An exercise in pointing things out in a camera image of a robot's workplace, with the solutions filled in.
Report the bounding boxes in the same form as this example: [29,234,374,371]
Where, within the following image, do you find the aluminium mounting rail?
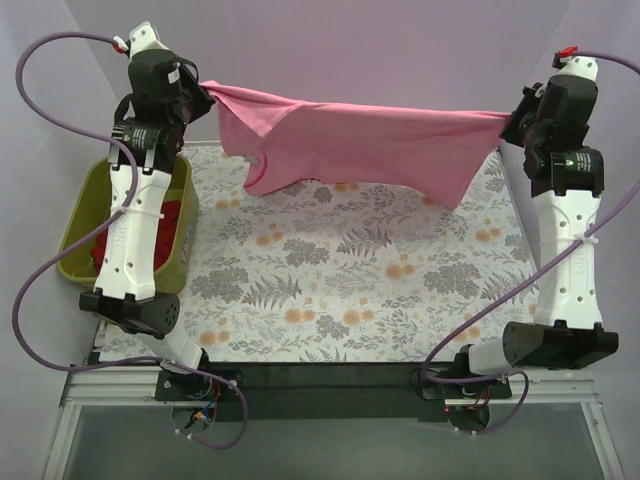
[63,363,598,405]

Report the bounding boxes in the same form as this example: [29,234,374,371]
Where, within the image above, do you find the floral patterned table mat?
[180,146,538,362]

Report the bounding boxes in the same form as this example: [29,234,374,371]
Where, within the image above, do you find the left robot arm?
[79,48,215,400]

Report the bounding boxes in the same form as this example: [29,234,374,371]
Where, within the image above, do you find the pink t-shirt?
[202,81,509,209]

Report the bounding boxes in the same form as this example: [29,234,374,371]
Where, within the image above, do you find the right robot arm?
[452,74,619,398]

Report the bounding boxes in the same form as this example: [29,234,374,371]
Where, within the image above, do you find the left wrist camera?
[112,21,169,61]

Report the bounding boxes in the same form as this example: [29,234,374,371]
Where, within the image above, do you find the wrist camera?
[112,21,169,61]
[552,46,598,82]

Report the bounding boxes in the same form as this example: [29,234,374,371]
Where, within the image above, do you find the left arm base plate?
[154,370,237,402]

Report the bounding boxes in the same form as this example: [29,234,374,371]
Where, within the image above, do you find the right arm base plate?
[409,368,512,404]

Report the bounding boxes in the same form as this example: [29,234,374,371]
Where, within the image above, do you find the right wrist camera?
[552,46,598,82]

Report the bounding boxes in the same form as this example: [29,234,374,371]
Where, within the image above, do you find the green plastic bin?
[56,155,199,294]

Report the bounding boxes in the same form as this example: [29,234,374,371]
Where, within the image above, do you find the red t-shirt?
[91,200,181,273]

